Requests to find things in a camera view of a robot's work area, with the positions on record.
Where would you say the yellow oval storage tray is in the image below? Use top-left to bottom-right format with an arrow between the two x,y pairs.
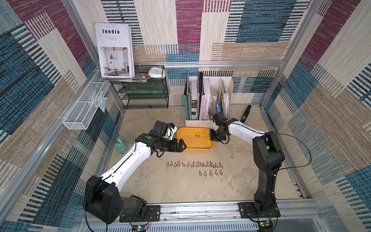
177,127 -> 215,152

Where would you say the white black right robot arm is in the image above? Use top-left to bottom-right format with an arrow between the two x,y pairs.
206,113 -> 285,217

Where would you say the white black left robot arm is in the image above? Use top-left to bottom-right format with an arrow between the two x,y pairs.
83,121 -> 186,224

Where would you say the blue booklet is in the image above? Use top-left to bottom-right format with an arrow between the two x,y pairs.
215,100 -> 224,114

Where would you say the black stapler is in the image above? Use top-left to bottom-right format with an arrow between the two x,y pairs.
240,105 -> 252,123

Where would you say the green spray bottle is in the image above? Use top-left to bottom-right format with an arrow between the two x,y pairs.
115,136 -> 128,155

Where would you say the white pink book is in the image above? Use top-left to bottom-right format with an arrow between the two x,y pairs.
199,78 -> 211,120

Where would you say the white perforated file organizer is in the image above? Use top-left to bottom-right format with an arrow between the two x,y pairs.
182,73 -> 233,128

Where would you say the green folder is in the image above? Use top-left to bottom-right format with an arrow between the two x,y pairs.
182,75 -> 191,120

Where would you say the white round alarm clock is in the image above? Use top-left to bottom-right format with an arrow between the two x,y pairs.
148,67 -> 166,79

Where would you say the white Inedia magazine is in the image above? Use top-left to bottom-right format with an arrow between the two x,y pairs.
95,23 -> 135,80

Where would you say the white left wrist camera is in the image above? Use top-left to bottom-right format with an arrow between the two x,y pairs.
165,123 -> 177,140

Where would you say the black wire mesh shelf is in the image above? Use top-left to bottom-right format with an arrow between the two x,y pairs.
109,65 -> 169,109

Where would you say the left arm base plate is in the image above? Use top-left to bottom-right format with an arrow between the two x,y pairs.
119,205 -> 161,223

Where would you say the white wire wall basket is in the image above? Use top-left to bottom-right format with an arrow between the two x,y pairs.
63,81 -> 110,130

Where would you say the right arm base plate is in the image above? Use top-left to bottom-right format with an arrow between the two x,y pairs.
237,201 -> 281,219

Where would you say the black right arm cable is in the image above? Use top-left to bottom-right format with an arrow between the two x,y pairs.
231,121 -> 312,171

